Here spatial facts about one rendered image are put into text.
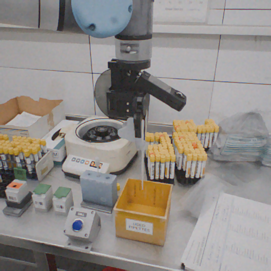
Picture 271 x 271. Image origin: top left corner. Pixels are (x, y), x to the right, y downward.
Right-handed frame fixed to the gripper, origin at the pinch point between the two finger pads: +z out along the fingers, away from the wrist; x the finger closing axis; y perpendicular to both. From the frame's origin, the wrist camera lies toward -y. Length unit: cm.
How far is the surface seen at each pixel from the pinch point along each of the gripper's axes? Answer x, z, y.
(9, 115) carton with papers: -40, 17, 70
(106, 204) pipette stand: -2.8, 23.6, 11.2
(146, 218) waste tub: 6.6, 16.9, -2.9
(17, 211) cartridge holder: 5.8, 24.2, 35.4
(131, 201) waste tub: -6.1, 24.2, 4.4
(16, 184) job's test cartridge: 1.7, 17.8, 37.4
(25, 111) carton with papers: -47, 18, 67
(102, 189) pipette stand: -2.8, 18.4, 12.1
